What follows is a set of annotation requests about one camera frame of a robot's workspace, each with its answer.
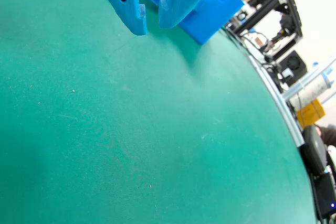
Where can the black box with fan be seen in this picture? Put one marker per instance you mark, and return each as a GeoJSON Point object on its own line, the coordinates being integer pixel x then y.
{"type": "Point", "coordinates": [294, 64]}

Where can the black box with blue light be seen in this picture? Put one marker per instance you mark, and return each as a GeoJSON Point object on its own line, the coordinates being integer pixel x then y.
{"type": "Point", "coordinates": [325, 195]}

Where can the black frame 3D printer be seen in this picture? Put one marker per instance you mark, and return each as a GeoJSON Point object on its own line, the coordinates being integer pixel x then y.
{"type": "Point", "coordinates": [294, 16]}

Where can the white cylindrical tube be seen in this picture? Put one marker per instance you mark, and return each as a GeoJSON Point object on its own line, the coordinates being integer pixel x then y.
{"type": "Point", "coordinates": [312, 90]}

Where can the silver aluminium rail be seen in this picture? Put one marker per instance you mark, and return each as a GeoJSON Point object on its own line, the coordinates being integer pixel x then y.
{"type": "Point", "coordinates": [291, 127]}

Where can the dark grey rounded device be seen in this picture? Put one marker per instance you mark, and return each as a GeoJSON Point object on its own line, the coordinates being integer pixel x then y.
{"type": "Point", "coordinates": [315, 150]}

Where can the green work mat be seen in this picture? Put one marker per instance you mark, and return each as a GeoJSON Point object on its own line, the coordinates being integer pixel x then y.
{"type": "Point", "coordinates": [131, 129]}

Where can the yellow labelled box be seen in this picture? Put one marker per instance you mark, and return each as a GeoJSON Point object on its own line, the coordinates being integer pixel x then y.
{"type": "Point", "coordinates": [312, 115]}

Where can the clear plastic rods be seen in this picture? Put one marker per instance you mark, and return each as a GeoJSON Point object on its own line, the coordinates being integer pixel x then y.
{"type": "Point", "coordinates": [309, 78]}

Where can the person in brown clothing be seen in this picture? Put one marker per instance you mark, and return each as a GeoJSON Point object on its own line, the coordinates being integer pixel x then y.
{"type": "Point", "coordinates": [329, 134]}

